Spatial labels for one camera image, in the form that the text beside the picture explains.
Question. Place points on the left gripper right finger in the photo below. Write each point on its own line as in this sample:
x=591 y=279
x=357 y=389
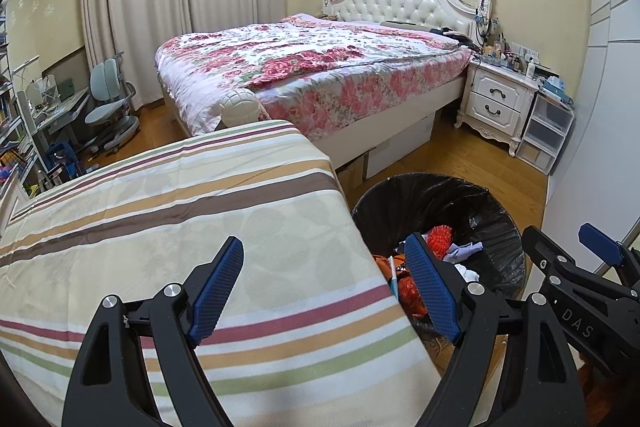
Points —
x=538 y=385

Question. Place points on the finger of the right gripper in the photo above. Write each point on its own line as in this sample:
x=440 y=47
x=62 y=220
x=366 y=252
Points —
x=620 y=256
x=555 y=262

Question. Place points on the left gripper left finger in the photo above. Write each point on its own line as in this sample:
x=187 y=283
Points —
x=110 y=385

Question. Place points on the red foam net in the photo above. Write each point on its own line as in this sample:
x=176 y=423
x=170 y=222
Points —
x=439 y=241

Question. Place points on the red orange foil wrapper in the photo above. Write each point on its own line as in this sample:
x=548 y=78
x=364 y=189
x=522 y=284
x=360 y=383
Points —
x=409 y=296

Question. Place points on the white tissue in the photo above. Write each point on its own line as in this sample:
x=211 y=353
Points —
x=468 y=275

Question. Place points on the lavender cloth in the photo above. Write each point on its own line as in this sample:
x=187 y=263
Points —
x=457 y=254

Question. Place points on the teal white tube package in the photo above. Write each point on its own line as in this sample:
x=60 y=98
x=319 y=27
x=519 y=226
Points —
x=393 y=277

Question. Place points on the black lined trash bin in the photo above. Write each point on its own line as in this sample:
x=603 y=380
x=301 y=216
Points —
x=417 y=202

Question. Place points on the clear plastic drawer unit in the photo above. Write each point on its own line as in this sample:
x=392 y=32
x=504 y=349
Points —
x=547 y=128

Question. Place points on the striped bed sheet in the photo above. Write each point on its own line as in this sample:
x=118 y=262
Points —
x=311 y=334

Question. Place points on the white nightstand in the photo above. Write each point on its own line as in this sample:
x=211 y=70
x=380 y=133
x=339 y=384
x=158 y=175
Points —
x=496 y=103

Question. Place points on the white under-bed box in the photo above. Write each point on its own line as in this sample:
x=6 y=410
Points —
x=399 y=146

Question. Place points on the white bookshelf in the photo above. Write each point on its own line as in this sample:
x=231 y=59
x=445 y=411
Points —
x=21 y=165

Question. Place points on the study desk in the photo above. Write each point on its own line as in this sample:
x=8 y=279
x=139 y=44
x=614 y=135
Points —
x=52 y=101

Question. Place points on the grey-blue desk chair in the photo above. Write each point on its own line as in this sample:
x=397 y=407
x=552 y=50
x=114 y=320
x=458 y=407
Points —
x=113 y=113

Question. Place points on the white round bedpost knob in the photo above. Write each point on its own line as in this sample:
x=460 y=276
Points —
x=239 y=106

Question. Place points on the floral bed quilt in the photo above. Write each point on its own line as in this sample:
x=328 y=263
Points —
x=320 y=75

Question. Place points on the white tufted headboard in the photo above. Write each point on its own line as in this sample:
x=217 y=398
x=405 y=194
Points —
x=471 y=20

